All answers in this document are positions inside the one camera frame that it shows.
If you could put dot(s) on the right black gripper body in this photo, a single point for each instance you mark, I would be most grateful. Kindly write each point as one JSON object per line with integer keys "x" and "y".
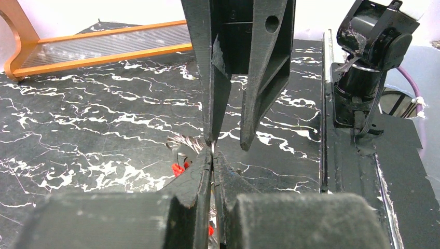
{"x": 234, "y": 21}

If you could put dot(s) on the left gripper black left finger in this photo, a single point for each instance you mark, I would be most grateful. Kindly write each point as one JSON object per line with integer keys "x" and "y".
{"x": 177, "y": 216}

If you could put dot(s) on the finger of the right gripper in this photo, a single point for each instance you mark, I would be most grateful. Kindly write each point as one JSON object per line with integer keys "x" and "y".
{"x": 269, "y": 64}
{"x": 205, "y": 29}

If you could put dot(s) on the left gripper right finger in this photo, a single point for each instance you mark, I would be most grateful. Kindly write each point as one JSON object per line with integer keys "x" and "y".
{"x": 248, "y": 218}

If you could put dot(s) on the metal keyring with red handle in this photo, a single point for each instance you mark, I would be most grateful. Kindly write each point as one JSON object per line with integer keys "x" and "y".
{"x": 184, "y": 150}

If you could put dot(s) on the orange wooden shoe rack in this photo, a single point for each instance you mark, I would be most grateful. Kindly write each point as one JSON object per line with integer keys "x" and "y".
{"x": 34, "y": 55}

